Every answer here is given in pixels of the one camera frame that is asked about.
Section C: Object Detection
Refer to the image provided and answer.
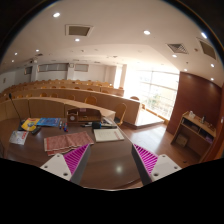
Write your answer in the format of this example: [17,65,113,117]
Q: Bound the gripper left finger magenta striped pad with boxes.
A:
[41,144,91,185]

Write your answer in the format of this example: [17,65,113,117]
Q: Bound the gripper right finger magenta striped pad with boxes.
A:
[132,144,181,185]

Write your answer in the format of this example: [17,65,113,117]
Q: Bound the red patterned towel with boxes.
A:
[44,131,94,156]

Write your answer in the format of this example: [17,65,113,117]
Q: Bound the white open notebook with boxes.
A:
[94,129,124,142]

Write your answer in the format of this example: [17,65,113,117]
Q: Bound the black device on desk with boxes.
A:
[81,122,117,129]

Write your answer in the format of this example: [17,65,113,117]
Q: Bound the black remote control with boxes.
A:
[31,126,41,135]

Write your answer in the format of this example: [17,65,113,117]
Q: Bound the wooden desktop organizer box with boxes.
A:
[67,108,102,124]

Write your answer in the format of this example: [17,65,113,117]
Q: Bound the blue book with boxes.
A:
[37,118,60,127]

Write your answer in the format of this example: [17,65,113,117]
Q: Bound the wooden lectern shelf cabinet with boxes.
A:
[171,111,216,160]

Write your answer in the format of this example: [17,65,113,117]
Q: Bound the yellow packet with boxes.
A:
[22,118,39,131]

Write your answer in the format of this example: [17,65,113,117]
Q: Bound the white plastic bag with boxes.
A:
[9,131,28,145]

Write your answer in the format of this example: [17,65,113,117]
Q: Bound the long curved wooden desk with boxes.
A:
[0,89,140,124]

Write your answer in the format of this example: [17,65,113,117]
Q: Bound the wooden chair near desk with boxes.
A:
[114,103,127,126]

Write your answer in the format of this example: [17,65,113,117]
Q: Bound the black gooseneck microphone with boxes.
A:
[8,93,25,131]

